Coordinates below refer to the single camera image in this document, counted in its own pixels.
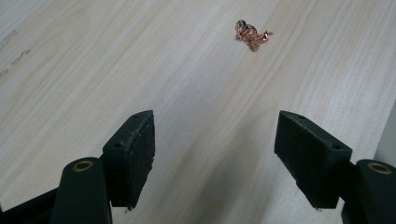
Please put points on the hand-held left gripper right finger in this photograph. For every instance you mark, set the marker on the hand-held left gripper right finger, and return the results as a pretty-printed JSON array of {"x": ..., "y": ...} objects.
[{"x": 314, "y": 155}]

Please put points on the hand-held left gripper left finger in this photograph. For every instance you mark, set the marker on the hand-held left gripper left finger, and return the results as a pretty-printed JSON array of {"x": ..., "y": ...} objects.
[{"x": 130, "y": 161}]

